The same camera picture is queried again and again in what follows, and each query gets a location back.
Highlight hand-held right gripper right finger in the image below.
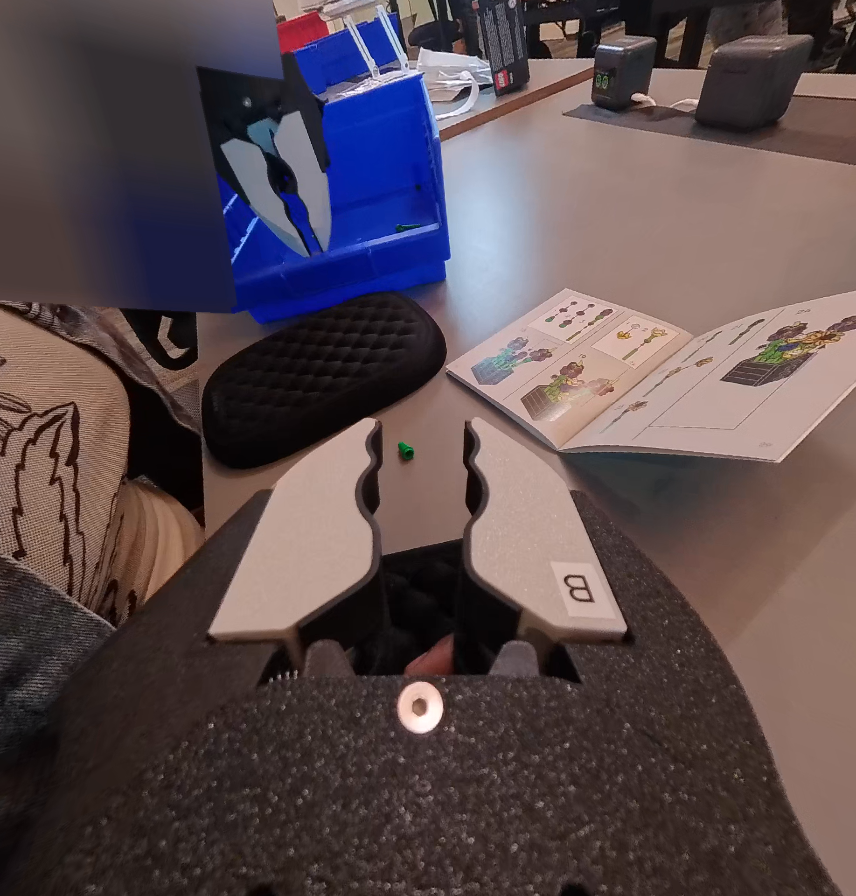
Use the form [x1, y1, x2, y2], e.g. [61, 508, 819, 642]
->
[461, 417, 629, 645]

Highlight person's printed top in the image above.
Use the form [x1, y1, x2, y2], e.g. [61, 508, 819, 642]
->
[0, 300, 206, 631]

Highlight black wrist rest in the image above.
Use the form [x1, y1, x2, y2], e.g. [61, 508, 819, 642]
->
[201, 292, 448, 470]

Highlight open instruction booklet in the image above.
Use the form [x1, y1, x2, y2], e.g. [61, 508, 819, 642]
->
[446, 285, 856, 465]

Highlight dark grey power station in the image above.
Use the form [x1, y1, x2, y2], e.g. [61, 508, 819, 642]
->
[694, 34, 815, 133]

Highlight black charger with green light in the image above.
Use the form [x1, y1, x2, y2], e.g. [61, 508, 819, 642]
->
[592, 35, 659, 112]

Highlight person's blue jeans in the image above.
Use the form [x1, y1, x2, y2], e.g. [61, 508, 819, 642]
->
[0, 538, 115, 778]

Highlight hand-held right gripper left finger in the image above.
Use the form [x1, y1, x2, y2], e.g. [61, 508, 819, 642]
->
[207, 417, 385, 645]

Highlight red storage bin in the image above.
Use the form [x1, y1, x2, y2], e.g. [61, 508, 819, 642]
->
[277, 10, 322, 54]

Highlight person's right hand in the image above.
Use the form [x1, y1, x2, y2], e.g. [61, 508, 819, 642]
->
[403, 635, 458, 677]

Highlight grey desk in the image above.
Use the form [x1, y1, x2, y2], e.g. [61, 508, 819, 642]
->
[202, 70, 856, 896]

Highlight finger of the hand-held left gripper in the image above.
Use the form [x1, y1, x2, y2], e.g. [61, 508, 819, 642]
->
[220, 123, 313, 259]
[272, 111, 333, 253]

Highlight white paper strip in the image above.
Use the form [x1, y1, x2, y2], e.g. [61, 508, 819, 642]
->
[438, 70, 482, 121]

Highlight white strap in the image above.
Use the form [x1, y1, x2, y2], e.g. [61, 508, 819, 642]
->
[342, 15, 381, 79]
[375, 4, 412, 74]

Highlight blue storage bin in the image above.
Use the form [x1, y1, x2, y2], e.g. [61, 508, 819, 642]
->
[290, 15, 416, 93]
[220, 69, 449, 325]

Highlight black toy set box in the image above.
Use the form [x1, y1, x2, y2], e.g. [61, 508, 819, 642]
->
[475, 0, 531, 98]

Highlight clear plastic bag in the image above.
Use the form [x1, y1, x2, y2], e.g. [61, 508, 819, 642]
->
[415, 48, 496, 106]

